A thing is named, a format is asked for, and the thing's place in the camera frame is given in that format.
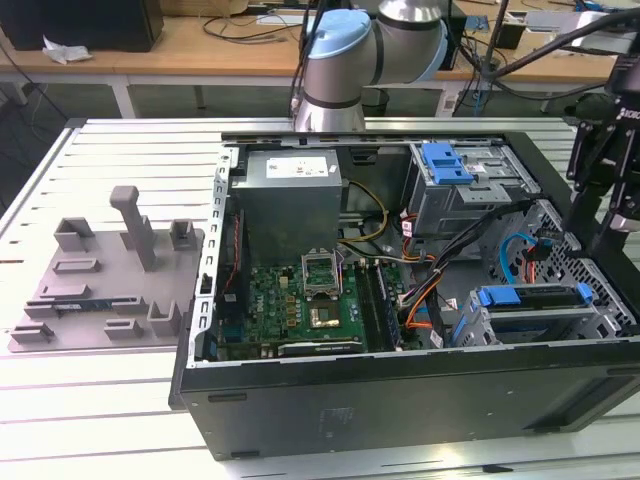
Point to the wooden desk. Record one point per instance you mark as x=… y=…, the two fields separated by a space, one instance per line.
x=200 y=55

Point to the installed RAM stick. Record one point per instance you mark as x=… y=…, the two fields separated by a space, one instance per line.
x=389 y=310

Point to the RAM stick in rack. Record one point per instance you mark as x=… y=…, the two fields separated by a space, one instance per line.
x=85 y=305

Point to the blue plastic drive latch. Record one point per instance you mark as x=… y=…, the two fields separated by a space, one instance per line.
x=445 y=165

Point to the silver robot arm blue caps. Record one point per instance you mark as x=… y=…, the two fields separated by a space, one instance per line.
x=340 y=65

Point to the grey power supply unit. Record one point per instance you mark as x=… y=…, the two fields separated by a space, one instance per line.
x=290 y=215

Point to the black graphics card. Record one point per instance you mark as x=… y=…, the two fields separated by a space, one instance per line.
x=320 y=348

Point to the grey parts rack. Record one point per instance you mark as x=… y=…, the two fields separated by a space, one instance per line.
x=125 y=285

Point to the blue box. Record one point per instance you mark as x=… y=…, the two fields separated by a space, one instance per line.
x=590 y=5

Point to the grey metal disk bay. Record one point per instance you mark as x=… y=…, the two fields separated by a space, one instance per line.
x=530 y=315

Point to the crumpled white paper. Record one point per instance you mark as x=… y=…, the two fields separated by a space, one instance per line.
x=65 y=52

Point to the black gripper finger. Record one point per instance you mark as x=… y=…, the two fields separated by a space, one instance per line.
x=590 y=200
x=622 y=200

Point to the socket locking lever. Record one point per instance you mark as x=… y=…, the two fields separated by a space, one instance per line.
x=340 y=274

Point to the CPU socket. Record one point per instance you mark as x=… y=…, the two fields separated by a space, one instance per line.
x=324 y=317

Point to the grey metal drive cage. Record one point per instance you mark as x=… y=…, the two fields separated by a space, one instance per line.
x=440 y=210

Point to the large black box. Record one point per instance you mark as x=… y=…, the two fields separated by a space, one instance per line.
x=75 y=22

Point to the black computer tower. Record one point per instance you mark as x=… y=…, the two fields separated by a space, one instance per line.
x=451 y=42

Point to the brown cardboard piece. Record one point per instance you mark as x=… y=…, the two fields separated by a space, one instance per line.
x=210 y=6

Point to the black waste bin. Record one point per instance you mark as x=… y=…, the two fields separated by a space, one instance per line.
x=376 y=102

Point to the green motherboard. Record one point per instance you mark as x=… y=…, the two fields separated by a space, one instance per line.
x=270 y=300

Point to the black open PC case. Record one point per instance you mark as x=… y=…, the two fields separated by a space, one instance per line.
x=350 y=415

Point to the black RAM slot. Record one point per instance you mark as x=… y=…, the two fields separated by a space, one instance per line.
x=381 y=310
x=368 y=310
x=375 y=310

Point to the small black box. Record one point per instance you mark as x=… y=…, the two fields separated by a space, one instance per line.
x=510 y=36

